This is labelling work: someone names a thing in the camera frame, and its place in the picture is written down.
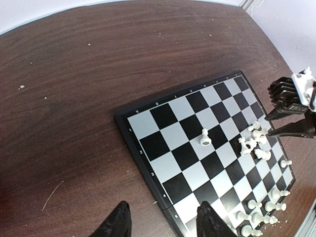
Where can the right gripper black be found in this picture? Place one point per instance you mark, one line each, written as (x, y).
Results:
(303, 128)

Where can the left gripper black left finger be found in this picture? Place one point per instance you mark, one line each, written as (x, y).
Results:
(117, 224)

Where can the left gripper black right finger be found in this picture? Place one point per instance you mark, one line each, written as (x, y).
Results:
(209, 223)

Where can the white chess pawn piece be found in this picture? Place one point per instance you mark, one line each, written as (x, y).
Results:
(285, 163)

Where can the white chess bishop piece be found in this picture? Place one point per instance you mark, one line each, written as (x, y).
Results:
(269, 206)

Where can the pile of white chess pieces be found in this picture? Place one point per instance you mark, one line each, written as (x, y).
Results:
(257, 137)

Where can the black grey chess board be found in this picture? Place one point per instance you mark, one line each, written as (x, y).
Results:
(163, 135)

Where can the white small chess pawn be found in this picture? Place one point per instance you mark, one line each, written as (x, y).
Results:
(205, 140)

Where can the aluminium front rail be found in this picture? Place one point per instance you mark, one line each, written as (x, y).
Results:
(308, 227)

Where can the right aluminium frame post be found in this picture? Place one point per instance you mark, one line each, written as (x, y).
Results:
(246, 4)

